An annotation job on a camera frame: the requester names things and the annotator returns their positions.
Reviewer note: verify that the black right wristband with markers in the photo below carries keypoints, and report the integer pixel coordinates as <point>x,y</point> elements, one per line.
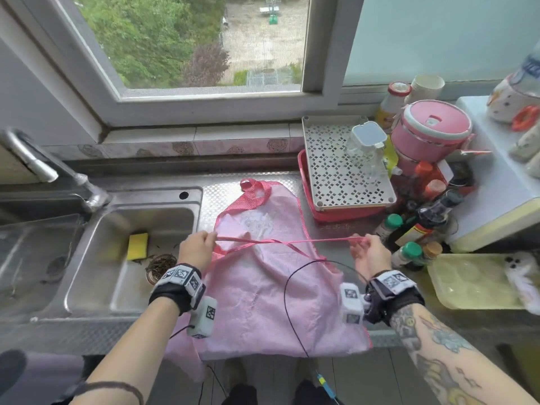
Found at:
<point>394,293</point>

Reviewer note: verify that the person's right hand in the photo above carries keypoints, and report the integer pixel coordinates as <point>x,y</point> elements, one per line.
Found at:
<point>375,257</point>

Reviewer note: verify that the person's left forearm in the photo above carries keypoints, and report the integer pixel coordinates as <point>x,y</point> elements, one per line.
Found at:
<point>139,350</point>

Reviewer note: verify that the red plastic tray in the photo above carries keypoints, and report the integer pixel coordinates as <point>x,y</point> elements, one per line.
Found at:
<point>337,215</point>

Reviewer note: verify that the metal faucet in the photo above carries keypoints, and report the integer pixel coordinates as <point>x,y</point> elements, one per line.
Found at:
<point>46,170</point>

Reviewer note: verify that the grey purple garment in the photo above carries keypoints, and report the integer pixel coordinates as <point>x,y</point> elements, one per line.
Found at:
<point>46,377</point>

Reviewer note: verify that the person's right forearm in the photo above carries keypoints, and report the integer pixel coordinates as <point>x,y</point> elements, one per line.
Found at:
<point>447,358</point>

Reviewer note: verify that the pink checked apron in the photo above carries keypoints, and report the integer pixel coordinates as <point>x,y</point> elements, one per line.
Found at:
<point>270,299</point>

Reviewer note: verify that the orange capped sauce bottle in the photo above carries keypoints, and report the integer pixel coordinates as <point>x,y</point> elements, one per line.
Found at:
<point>422,175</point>

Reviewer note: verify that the brown capped seasoning bottle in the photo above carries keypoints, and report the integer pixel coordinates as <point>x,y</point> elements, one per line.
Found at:
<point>432,250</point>

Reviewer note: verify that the white patterned ceramic jar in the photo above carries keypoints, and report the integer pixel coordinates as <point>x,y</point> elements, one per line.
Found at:
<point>504,101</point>

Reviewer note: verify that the stainless steel sink basin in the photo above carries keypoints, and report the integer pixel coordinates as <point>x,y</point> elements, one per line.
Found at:
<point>114,265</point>

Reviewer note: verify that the white right wrist camera module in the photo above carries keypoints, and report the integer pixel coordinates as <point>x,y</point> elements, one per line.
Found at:
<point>352,303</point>

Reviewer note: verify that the shallow steel sink basin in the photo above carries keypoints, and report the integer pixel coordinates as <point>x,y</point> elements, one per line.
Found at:
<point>29,265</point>

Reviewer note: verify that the phone in white fuzzy case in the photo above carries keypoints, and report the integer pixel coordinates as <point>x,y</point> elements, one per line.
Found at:
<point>523,276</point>

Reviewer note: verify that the person's legs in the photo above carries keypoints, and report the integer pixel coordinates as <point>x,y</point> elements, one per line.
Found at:
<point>278,394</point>

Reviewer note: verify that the pink round lunch container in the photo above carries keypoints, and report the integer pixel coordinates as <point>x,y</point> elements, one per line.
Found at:
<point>430,130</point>

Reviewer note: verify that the black wristband with markers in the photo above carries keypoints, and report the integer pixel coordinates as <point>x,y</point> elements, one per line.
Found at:
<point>394,293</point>
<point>177,284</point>

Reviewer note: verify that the clear plastic bottle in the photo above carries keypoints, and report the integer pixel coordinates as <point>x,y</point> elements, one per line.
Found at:
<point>527,65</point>

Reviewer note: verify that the dark soy sauce bottle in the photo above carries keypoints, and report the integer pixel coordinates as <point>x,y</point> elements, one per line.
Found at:
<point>430,219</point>

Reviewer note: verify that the clear pitcher with white lid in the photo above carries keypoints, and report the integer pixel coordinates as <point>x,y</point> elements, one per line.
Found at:
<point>366,149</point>

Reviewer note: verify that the yellow bottle with red cap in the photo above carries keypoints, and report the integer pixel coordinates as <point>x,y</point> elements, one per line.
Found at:
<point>390,105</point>

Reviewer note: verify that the white perforated drain tray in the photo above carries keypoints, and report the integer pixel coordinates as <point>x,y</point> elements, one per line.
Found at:
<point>333,177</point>

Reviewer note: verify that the dark band on forearm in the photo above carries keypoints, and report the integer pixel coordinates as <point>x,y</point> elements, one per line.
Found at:
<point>122,387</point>

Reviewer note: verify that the pale yellow plastic tray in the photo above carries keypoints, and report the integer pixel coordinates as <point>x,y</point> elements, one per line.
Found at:
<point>468,282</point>

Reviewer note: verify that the green capped seasoning bottle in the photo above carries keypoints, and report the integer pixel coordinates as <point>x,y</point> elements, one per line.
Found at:
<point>407,253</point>
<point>390,225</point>

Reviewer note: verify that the white appliance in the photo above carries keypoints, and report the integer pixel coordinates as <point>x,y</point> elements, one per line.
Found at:
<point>493,193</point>

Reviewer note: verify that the yellow sponge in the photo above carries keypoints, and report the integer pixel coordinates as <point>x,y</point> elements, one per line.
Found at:
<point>137,246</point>

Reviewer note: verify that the person's right fingers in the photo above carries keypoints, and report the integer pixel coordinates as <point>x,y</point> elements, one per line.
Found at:
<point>358,253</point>

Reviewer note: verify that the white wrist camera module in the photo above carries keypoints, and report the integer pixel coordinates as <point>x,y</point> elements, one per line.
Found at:
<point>352,303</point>
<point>203,318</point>

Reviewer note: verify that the round metal sink strainer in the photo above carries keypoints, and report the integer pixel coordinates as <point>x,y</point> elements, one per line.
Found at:
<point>159,267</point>

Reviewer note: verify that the black left wristband with markers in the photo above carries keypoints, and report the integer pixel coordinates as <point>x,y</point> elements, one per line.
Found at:
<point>177,284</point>

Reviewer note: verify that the person's left fingers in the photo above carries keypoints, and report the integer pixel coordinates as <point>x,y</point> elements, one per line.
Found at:
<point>208,244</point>

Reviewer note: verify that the white window frame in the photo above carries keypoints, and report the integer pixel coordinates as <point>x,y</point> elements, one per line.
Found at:
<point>325,58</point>

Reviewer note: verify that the white cup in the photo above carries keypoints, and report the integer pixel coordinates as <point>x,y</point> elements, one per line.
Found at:
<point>427,89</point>

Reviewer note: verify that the person's left hand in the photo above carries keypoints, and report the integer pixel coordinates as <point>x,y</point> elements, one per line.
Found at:
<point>192,250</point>

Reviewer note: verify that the white left wrist camera module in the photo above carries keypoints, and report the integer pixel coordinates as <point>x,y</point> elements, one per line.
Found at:
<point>203,318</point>

